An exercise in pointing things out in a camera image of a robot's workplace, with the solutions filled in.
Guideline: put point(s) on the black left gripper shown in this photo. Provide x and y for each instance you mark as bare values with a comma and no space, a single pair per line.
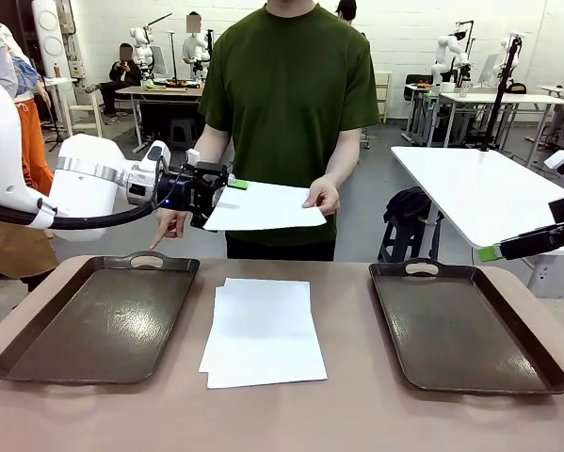
192,186

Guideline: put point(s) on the white A4 paper sheet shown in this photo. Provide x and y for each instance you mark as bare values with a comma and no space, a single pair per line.
267,207

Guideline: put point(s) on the white A4 paper stack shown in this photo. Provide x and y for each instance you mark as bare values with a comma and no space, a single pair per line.
262,334

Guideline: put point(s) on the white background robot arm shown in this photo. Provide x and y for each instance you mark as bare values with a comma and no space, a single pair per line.
444,52
506,56

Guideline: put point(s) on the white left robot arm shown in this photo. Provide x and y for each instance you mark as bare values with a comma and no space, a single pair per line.
88,183

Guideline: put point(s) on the person right forearm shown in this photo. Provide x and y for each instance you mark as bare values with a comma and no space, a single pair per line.
213,141

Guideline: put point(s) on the person left forearm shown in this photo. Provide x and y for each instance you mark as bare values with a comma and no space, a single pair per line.
343,155

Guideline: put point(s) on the person right hand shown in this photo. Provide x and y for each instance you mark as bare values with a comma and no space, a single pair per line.
173,221

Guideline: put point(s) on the person left hand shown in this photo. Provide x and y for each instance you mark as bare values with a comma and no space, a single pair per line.
326,198

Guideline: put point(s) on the white tilted table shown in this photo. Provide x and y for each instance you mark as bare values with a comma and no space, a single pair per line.
474,188

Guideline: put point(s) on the dark plastic stool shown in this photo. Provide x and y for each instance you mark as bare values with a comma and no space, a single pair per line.
183,134

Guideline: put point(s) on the person black trousers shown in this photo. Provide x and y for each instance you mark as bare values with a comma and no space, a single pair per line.
281,252

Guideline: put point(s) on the dark brown serving tray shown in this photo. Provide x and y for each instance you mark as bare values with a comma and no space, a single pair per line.
460,329
98,325

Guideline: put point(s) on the person torso green t-shirt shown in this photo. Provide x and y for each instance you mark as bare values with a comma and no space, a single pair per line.
286,117

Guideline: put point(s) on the black step stool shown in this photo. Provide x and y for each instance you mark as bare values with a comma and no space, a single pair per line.
404,242

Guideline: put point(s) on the black bag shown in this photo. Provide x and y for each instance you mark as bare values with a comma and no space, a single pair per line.
408,205

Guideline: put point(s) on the brown-topped background table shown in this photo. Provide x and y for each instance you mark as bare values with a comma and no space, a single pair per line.
168,92

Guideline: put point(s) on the black pole stand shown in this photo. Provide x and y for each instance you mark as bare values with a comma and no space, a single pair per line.
498,103

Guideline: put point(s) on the seated person in black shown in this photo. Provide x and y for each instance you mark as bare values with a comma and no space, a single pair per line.
121,85

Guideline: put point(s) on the white background tables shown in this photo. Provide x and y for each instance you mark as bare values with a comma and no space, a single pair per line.
474,97

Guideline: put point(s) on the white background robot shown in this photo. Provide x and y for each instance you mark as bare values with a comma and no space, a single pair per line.
142,47
194,47

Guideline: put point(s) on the white wooden chair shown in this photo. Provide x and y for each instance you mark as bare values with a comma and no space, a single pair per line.
86,117

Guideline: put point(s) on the person in brown apron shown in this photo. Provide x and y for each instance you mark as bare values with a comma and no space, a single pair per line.
8,254

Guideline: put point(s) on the background person dark hair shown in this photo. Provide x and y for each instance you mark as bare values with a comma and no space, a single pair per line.
346,9

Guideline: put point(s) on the white standing air conditioner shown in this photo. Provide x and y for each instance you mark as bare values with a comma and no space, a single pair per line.
51,42

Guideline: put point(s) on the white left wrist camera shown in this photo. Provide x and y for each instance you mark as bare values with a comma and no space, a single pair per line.
193,156

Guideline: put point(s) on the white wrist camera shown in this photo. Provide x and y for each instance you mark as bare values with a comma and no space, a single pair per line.
193,156
554,160

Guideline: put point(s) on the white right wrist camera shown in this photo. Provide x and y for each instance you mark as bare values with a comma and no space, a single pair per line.
554,160

